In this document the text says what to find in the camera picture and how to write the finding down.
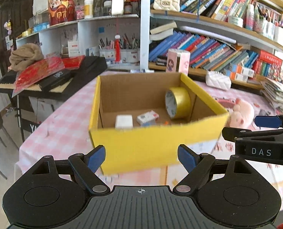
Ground gold tape roll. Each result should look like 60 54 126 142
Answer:
165 87 191 119

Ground small white red box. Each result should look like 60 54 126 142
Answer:
136 110 159 126

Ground stack of papers and notebooks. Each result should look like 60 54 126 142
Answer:
260 78 283 114

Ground pink plush pig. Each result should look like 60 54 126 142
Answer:
229 98 254 129

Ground pink checkered desk mat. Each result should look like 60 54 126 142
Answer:
14 71 283 210

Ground orange white box upper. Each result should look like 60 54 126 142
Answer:
229 64 254 77

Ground orange white box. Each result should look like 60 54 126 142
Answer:
229 64 254 77
223 69 248 83

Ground red dictionary books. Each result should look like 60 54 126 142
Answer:
252 50 283 77

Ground white eraser block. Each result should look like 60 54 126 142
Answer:
115 115 133 129

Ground orange white box lower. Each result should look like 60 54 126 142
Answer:
223 69 248 83

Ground white quilted purse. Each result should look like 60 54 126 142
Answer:
206 71 232 91

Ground yellow cardboard box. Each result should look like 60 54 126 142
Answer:
89 72 229 175

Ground black keyboard piano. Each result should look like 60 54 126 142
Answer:
0 55 108 102

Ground row of leaning books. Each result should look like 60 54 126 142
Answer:
149 30 259 73

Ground white bookshelf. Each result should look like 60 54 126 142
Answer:
139 0 283 91

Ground red plastic bag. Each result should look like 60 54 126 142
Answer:
12 55 85 97

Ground pink cylindrical cup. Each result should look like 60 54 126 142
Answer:
166 49 191 76

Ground white pen holder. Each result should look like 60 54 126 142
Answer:
98 48 140 64

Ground beige cloth bundle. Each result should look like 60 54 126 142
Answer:
8 43 44 72

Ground red tassel ornament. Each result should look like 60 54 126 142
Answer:
115 35 121 63

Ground cream quilted handbag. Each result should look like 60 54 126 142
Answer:
153 0 180 12

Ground fortune god decoration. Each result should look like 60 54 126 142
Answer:
48 0 76 26

